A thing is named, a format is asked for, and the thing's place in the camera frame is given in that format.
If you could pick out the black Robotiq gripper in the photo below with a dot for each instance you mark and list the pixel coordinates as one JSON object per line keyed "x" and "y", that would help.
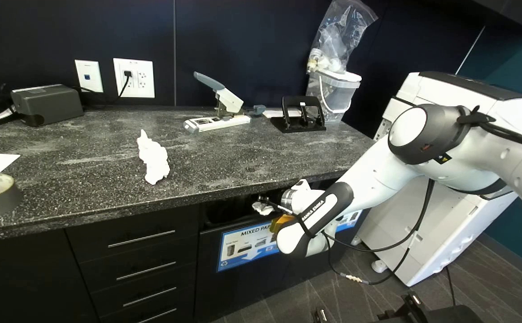
{"x": 266, "y": 207}

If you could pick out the white tissue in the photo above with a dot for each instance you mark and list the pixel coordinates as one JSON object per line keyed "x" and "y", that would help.
{"x": 155, "y": 158}

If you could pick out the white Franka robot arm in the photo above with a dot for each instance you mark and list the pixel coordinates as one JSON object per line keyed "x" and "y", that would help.
{"x": 386, "y": 173}

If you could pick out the blue mixed paper label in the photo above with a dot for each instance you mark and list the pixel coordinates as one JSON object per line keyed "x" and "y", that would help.
{"x": 351, "y": 219}
{"x": 243, "y": 246}

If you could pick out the white oblong device grey end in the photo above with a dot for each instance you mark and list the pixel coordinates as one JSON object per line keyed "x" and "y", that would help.
{"x": 257, "y": 110}

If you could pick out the white handheld device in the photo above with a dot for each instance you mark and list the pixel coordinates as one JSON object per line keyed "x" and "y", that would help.
{"x": 216, "y": 122}

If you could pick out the grey blue stapler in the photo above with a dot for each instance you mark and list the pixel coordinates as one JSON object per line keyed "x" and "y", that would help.
{"x": 230, "y": 99}

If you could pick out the white printer caster wheel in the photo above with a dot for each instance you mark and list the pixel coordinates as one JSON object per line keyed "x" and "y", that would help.
{"x": 379, "y": 268}

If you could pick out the black tripod head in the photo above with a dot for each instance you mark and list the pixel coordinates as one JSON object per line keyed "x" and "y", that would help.
{"x": 415, "y": 311}

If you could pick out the clear plastic bag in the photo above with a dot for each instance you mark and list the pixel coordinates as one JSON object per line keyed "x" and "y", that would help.
{"x": 338, "y": 36}

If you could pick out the white office printer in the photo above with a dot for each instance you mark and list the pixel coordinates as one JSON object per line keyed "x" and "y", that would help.
{"x": 446, "y": 257}

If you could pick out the black box device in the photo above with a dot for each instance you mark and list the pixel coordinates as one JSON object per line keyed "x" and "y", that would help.
{"x": 47, "y": 103}

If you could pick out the black base cabinet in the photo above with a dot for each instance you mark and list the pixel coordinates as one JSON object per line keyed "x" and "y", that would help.
{"x": 33, "y": 280}

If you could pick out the black frame holder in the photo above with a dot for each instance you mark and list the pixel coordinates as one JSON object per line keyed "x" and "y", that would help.
{"x": 298, "y": 126}

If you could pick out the wide white wall outlet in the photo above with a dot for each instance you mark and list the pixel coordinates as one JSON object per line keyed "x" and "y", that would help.
{"x": 144, "y": 81}

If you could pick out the small white wall plate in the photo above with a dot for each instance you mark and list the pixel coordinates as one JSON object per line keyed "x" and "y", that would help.
{"x": 89, "y": 76}

